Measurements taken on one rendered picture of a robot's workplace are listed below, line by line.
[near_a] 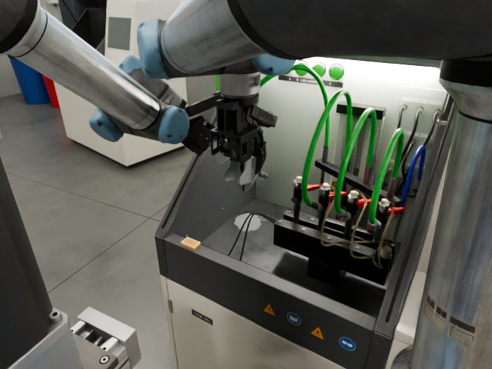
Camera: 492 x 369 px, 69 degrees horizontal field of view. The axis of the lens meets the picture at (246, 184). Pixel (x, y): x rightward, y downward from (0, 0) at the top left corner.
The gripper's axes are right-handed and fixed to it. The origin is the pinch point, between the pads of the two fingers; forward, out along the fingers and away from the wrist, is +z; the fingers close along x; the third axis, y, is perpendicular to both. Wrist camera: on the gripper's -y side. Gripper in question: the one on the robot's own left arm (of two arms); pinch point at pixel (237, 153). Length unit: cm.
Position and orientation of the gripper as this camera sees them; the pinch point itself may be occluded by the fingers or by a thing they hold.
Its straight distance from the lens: 96.3
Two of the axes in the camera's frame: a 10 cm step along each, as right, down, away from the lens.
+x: 3.6, 2.3, -9.0
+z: 7.0, 5.7, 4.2
